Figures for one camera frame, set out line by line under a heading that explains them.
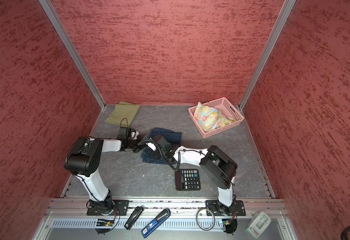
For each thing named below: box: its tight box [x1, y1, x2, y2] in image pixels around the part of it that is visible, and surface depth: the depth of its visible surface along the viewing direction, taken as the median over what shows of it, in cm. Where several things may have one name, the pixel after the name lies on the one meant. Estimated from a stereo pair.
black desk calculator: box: [175, 169, 201, 191], surface depth 83 cm
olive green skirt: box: [104, 101, 141, 128], surface depth 117 cm
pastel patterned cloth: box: [193, 102, 236, 132], surface depth 111 cm
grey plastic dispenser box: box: [246, 211, 272, 239], surface depth 69 cm
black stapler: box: [124, 206, 144, 231], surface depth 70 cm
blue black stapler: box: [141, 208, 171, 239], surface depth 68 cm
